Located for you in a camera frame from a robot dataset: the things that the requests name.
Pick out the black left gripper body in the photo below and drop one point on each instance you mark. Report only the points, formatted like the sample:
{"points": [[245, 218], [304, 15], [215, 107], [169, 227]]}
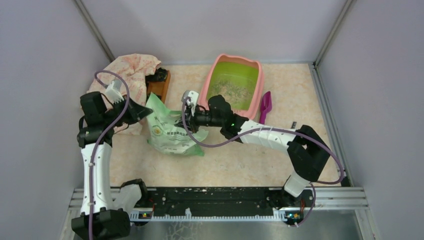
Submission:
{"points": [[127, 116]]}

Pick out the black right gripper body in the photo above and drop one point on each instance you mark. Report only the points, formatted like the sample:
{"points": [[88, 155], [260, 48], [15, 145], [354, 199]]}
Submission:
{"points": [[203, 117]]}

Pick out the green cat litter bag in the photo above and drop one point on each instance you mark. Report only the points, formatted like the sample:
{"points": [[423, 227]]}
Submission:
{"points": [[165, 134]]}

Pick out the magenta plastic litter scoop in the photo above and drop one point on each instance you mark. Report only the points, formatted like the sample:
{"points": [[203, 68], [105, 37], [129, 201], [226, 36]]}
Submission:
{"points": [[265, 107]]}

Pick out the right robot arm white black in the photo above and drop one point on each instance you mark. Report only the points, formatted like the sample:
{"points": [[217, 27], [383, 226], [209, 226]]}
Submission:
{"points": [[306, 150]]}

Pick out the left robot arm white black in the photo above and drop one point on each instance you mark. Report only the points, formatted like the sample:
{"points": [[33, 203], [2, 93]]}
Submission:
{"points": [[103, 217]]}

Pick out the pink green litter box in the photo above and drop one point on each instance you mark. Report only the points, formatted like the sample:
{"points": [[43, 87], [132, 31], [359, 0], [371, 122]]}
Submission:
{"points": [[239, 80]]}

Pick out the brown wooden tray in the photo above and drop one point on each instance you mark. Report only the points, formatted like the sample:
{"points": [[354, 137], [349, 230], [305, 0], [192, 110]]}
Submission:
{"points": [[158, 84]]}

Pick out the pink floral crumpled cloth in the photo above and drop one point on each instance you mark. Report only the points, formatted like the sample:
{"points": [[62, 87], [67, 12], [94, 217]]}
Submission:
{"points": [[133, 68]]}

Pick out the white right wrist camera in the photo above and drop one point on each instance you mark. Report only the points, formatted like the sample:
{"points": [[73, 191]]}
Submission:
{"points": [[190, 102]]}

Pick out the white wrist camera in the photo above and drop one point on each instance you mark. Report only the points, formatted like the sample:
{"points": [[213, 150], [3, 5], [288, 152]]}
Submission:
{"points": [[190, 102], [112, 92]]}

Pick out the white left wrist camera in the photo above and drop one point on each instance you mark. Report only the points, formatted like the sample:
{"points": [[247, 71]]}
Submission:
{"points": [[112, 92]]}

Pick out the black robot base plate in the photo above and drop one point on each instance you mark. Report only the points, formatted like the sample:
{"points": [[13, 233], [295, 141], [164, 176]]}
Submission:
{"points": [[216, 203]]}

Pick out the aluminium frame rail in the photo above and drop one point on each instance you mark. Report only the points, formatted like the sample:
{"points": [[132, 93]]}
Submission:
{"points": [[325, 198]]}

